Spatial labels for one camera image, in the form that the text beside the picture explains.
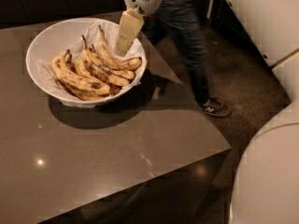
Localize brown underlying banana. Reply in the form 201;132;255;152
60;78;121;101

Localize rear spotted yellow banana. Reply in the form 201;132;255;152
97;25;142;71

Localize dark lower cabinets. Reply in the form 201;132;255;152
0;0;214;31

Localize dark sneaker with N logo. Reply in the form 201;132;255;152
201;98;231;118

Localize spotted yellow banana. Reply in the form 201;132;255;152
50;49;111;101
97;25;142;71

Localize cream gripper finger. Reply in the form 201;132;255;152
114;41;127;57
116;7;144;53

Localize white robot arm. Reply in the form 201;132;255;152
120;0;299;224

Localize middle spotted banana with sticker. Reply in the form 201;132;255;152
81;35;129;87

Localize small hidden yellow banana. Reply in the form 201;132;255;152
74;60;95;79

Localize front spotted yellow banana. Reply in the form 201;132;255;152
50;49;111;101

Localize white paper bowl liner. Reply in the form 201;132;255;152
36;18;145;108

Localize white round bowl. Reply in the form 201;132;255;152
25;17;148;107

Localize person in jeans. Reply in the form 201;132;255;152
141;0;232;119

